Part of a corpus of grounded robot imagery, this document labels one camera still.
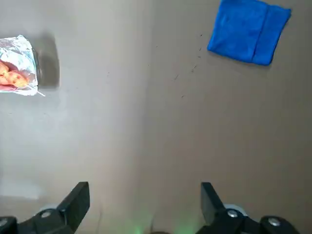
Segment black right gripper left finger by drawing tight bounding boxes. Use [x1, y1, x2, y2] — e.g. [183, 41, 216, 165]
[0, 181, 90, 234]

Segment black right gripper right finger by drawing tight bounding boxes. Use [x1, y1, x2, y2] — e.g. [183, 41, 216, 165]
[195, 181, 301, 234]

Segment blue dishcloth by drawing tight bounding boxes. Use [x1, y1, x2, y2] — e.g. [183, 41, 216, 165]
[206, 0, 292, 66]

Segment orange food skewers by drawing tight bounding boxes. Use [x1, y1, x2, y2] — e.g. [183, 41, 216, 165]
[0, 59, 28, 88]

